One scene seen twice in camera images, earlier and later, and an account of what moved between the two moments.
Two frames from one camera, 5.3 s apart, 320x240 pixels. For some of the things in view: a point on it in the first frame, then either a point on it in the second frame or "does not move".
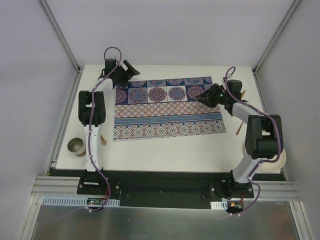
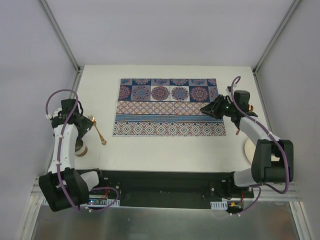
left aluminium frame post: x=61 y=35 does not move
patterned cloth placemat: x=164 y=108 does not move
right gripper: x=210 y=94 → x=221 y=107
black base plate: x=164 y=189 does not move
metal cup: x=76 y=145 does not move
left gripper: x=124 y=74 → x=83 y=124
